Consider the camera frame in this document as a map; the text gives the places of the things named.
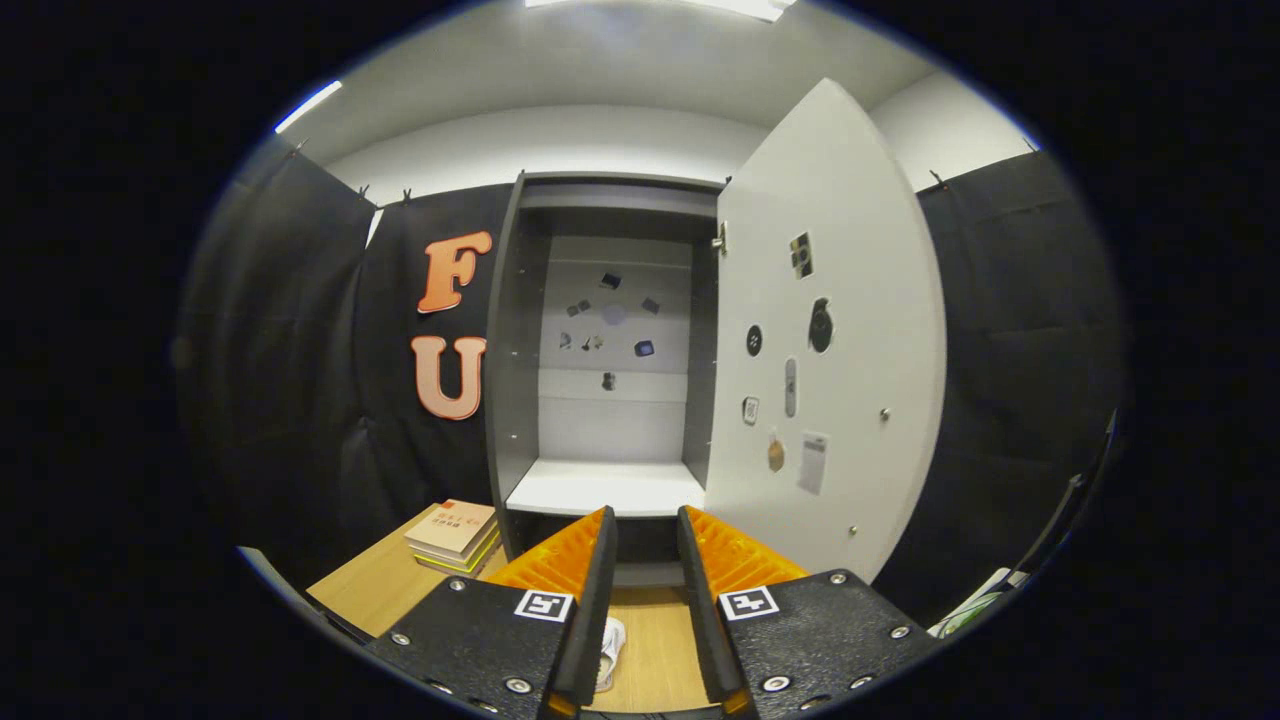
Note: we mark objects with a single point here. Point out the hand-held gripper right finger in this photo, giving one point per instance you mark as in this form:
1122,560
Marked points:
700,610

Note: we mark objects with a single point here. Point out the white flat object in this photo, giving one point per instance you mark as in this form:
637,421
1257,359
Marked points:
975,600

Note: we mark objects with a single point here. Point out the narrow ceiling light strip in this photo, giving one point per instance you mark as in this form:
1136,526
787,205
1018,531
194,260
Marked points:
308,106

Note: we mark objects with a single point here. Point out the dark grey shoe cabinet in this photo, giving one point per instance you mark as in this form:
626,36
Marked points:
610,485

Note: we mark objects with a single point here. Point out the yellow cover book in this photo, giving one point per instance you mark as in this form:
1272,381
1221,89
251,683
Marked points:
468,566

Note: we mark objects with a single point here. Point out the row of black cloth clips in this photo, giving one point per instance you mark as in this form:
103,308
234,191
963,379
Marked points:
407,193

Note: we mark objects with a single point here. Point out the black backdrop cloth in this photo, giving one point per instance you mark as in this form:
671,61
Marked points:
280,400

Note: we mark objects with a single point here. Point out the beige paperback book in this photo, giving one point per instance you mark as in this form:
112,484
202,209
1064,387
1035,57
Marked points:
450,525

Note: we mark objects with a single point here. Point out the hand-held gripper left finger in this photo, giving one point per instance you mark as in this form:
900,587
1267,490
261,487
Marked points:
597,610

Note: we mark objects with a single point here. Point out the white shoe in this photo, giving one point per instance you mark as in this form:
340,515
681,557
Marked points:
612,645

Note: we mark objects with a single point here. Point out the beige shoe cabinet door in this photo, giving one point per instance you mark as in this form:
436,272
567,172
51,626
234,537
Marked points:
850,300

